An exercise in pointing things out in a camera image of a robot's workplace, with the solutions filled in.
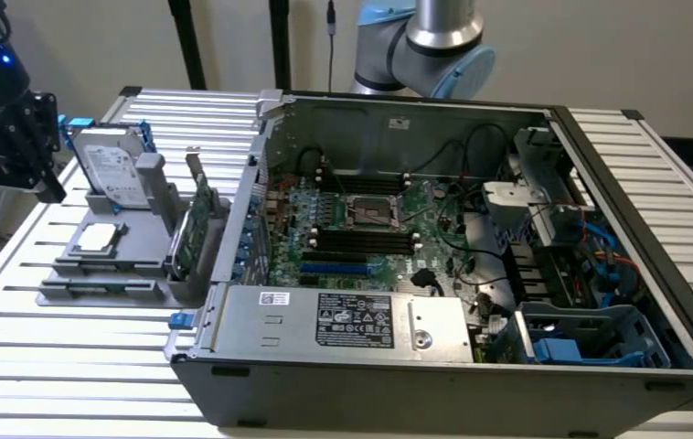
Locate metal CPU socket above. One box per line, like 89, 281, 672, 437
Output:
332, 194, 410, 232

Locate green graphics card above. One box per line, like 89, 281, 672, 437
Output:
166, 145, 219, 281

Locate black expansion slot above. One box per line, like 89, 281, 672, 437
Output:
298, 275, 369, 287

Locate thin black pole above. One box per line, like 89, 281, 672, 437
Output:
267, 0, 295, 91

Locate grey power supply unit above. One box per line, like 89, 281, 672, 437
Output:
199, 285, 477, 365

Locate thick black pole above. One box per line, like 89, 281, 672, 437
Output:
166, 0, 210, 91

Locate grey plastic fan shroud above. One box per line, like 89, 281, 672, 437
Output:
482, 180, 553, 217

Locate short black wire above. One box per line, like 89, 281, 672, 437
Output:
294, 145, 324, 176

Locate green RAM stick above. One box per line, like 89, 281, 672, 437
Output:
56, 258, 163, 271
40, 281, 159, 298

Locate grey parts rack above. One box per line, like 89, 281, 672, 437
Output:
35, 145, 231, 308

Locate green motherboard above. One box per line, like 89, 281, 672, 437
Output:
260, 176, 506, 315

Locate long black wire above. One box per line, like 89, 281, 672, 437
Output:
430, 122, 514, 180

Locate silver hard disk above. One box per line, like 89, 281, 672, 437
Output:
71, 130, 147, 210

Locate thin hanging cable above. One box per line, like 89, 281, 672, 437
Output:
323, 0, 340, 91

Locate blue-grey plastic disk bay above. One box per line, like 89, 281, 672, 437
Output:
495, 300, 672, 368

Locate blue wire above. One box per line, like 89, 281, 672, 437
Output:
570, 213, 620, 308

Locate blue case latch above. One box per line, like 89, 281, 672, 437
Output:
167, 310, 196, 331

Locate open black PC case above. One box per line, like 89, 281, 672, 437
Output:
166, 89, 693, 429

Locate metal drive cage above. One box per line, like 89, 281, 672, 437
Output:
509, 126, 600, 251

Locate red wire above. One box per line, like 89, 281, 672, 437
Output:
601, 254, 642, 276

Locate black RAM slot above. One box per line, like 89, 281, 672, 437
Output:
318, 184, 414, 191
315, 234, 419, 242
319, 179, 413, 187
312, 246, 421, 255
314, 240, 419, 249
318, 188, 414, 197
316, 228, 418, 236
319, 175, 413, 182

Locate silver CPU chip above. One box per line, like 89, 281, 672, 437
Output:
75, 223, 127, 253

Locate blue expansion slot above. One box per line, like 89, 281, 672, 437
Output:
300, 262, 370, 278

